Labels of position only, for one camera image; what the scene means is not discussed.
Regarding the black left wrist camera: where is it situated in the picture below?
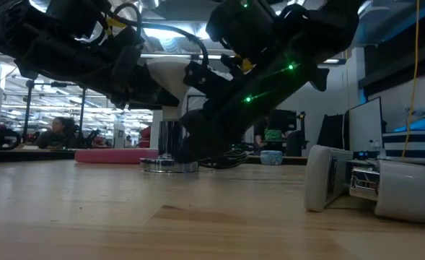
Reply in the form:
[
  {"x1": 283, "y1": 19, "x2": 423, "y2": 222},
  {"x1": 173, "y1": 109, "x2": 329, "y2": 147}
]
[{"x1": 110, "y1": 45, "x2": 144, "y2": 108}]

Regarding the black metal stand frame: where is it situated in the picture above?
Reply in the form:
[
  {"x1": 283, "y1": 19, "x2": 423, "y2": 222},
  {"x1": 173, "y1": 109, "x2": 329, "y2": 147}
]
[{"x1": 25, "y1": 79, "x2": 88, "y2": 140}]

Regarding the black coiled cable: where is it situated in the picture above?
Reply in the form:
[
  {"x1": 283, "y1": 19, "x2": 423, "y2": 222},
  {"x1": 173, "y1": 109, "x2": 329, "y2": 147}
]
[{"x1": 0, "y1": 126, "x2": 22, "y2": 151}]

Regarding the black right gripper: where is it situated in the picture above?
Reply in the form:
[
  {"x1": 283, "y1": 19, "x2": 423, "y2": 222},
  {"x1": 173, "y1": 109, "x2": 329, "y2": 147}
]
[{"x1": 178, "y1": 53, "x2": 330, "y2": 163}]

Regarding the pink box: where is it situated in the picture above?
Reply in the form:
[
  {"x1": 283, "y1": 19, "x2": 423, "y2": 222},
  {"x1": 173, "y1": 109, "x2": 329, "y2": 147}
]
[{"x1": 74, "y1": 148, "x2": 160, "y2": 165}]

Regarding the yellow cable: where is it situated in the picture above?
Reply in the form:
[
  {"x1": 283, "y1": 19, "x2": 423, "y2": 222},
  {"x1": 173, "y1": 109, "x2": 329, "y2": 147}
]
[{"x1": 402, "y1": 0, "x2": 421, "y2": 158}]

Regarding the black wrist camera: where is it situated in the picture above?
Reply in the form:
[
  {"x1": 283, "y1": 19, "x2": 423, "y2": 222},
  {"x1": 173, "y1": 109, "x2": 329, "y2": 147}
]
[
  {"x1": 110, "y1": 45, "x2": 144, "y2": 108},
  {"x1": 182, "y1": 60, "x2": 235, "y2": 99}
]

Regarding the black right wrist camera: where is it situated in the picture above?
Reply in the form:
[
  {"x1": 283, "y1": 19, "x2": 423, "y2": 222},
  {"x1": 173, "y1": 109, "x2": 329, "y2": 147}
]
[{"x1": 182, "y1": 60, "x2": 235, "y2": 99}]

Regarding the black lamp cable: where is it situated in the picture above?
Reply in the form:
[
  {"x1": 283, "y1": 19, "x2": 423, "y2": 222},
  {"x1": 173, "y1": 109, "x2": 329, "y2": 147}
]
[{"x1": 199, "y1": 148, "x2": 250, "y2": 170}]

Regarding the blue patterned cup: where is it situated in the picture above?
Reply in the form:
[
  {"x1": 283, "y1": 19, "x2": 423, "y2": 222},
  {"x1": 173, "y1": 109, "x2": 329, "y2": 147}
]
[{"x1": 260, "y1": 150, "x2": 284, "y2": 166}]

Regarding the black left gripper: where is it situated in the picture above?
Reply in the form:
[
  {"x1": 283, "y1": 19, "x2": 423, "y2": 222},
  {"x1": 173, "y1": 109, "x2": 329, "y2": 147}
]
[{"x1": 15, "y1": 17, "x2": 180, "y2": 111}]

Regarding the blue white striped cloth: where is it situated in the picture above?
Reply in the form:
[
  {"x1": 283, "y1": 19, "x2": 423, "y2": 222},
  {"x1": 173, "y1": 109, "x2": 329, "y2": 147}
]
[{"x1": 382, "y1": 129, "x2": 425, "y2": 160}]

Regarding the long tube light fixture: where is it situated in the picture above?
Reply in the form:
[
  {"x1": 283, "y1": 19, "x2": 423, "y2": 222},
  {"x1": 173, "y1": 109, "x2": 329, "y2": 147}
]
[{"x1": 139, "y1": 53, "x2": 346, "y2": 65}]

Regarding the white flood lightbulb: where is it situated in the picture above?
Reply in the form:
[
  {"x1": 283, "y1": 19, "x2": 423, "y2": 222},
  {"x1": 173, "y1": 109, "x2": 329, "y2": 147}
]
[{"x1": 145, "y1": 56, "x2": 196, "y2": 122}]

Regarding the black monitor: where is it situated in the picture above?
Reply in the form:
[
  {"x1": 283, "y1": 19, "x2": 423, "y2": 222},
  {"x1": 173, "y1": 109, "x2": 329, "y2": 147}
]
[{"x1": 316, "y1": 113, "x2": 347, "y2": 151}]

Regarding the black aluminium table frame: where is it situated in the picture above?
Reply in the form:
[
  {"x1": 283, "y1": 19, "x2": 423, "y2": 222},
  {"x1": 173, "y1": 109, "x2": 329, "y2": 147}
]
[{"x1": 0, "y1": 148, "x2": 76, "y2": 163}]

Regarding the person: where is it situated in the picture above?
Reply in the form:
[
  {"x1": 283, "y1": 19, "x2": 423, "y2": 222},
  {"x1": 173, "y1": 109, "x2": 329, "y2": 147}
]
[
  {"x1": 35, "y1": 116, "x2": 80, "y2": 150},
  {"x1": 254, "y1": 115, "x2": 289, "y2": 152}
]

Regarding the chrome lamp base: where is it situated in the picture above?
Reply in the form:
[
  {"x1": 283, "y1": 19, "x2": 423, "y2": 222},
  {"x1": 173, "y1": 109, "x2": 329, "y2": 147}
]
[{"x1": 139, "y1": 120, "x2": 200, "y2": 173}]

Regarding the white-screen monitor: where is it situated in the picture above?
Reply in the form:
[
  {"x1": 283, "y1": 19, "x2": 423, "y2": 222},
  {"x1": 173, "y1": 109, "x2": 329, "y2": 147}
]
[{"x1": 348, "y1": 96, "x2": 385, "y2": 152}]

